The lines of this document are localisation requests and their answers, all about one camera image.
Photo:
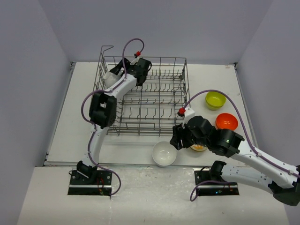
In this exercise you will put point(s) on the grey wire dish rack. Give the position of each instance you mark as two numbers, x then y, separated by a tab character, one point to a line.
150	109

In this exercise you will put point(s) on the white bowl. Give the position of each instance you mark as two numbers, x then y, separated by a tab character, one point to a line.
163	165
110	79
164	153

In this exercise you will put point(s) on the orange bowl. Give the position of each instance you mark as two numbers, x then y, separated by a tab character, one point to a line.
226	118
230	126

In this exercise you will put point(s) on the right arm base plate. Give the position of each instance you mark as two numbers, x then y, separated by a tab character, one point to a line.
212	189

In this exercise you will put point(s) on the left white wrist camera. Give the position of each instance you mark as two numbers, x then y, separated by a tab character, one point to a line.
133	62

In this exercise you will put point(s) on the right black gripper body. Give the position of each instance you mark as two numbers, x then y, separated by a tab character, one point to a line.
187	137

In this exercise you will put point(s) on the blue yellow patterned bowl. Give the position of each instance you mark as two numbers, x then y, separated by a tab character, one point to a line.
198	148

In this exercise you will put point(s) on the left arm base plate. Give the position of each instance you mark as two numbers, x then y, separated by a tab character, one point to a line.
99	184

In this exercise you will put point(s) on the white bowl front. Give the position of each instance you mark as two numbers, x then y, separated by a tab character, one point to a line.
163	165

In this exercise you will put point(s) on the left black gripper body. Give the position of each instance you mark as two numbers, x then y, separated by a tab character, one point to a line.
127	64

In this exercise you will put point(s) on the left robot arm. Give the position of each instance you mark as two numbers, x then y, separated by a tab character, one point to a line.
99	108

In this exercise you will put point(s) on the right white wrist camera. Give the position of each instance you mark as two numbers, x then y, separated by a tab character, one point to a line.
188	114

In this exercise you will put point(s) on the lime green bowl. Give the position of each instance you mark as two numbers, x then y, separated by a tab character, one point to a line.
215	103
213	94

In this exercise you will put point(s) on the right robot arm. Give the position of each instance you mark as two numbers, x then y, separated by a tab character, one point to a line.
263	171

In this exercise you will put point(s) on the white bowl back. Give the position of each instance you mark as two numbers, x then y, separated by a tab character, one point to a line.
110	79

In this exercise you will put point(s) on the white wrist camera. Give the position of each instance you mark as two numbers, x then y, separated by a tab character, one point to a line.
188	114
133	62

